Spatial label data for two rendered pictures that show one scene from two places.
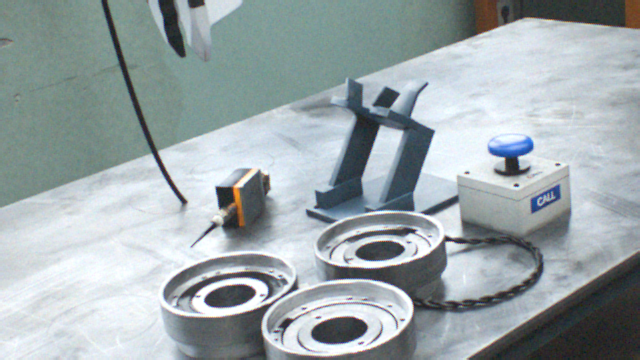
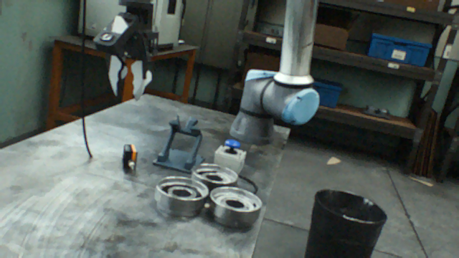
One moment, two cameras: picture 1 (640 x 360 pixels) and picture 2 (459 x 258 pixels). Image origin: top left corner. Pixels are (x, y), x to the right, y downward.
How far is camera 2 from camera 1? 0.60 m
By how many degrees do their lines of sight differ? 41
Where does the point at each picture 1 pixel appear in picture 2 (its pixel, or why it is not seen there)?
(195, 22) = (142, 84)
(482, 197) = (224, 160)
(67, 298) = (89, 195)
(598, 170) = not seen: hidden behind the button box
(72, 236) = (52, 169)
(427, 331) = not seen: hidden behind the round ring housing
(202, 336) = (188, 207)
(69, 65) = not seen: outside the picture
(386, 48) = (8, 90)
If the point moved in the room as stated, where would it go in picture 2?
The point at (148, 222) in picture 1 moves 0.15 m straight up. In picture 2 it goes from (84, 164) to (92, 100)
